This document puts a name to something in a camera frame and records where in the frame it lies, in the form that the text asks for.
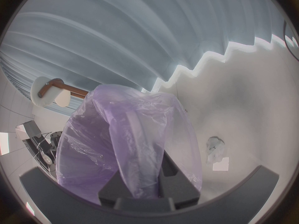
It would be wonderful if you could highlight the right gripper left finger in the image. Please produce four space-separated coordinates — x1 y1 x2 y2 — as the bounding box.
98 171 134 209

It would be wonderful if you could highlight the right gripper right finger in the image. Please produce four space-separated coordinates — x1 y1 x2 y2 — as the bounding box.
158 150 202 210

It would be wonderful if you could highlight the white plastic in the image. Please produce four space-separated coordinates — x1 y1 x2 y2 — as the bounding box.
206 136 226 165

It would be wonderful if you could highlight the purple plastic bag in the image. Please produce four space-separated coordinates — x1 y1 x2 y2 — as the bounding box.
56 84 202 206

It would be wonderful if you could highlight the white trash bin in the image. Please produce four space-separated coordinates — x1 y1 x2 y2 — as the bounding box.
56 91 199 191

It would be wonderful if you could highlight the wooden chair with white cushions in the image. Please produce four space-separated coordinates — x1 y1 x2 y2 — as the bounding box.
30 77 90 108

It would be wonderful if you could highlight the pale blue curtain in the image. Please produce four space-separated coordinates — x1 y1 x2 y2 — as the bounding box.
0 0 284 112

